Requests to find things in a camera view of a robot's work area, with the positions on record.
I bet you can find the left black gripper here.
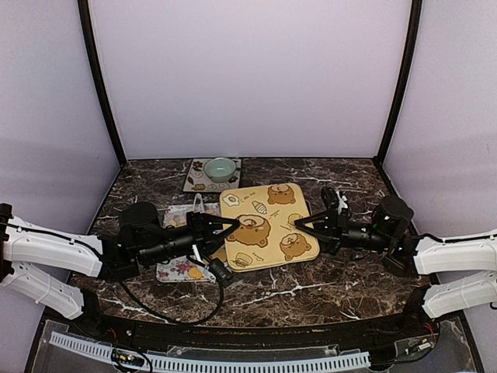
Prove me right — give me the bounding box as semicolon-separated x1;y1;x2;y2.
139;211;241;267

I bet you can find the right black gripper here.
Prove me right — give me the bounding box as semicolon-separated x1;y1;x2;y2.
294;207;393;256

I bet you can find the bear printed tin lid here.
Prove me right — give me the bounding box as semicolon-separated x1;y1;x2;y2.
220;183;320;272

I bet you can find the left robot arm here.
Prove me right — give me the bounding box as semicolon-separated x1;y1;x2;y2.
1;202;241;339

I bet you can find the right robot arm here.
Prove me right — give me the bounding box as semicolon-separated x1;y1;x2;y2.
294;188;496;337

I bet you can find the floral cookie tray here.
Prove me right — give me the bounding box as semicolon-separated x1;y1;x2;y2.
155;203;221;283

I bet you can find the square floral plate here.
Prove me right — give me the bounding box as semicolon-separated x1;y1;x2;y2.
182;158;242;193

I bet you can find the green ceramic bowl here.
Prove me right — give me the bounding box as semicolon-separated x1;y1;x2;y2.
203;157;237;183

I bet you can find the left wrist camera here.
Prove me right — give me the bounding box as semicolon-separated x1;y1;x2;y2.
208;258;234;288

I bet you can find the white slotted cable duct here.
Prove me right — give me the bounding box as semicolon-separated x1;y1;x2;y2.
49;332;371;372

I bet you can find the right black frame post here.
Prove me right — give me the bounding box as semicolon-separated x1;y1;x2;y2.
374;0;423;167

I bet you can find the black frame post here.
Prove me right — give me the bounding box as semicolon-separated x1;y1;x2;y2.
374;0;423;167
77;0;127;167

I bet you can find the left black frame post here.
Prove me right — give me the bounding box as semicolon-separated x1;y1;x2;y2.
77;0;127;167

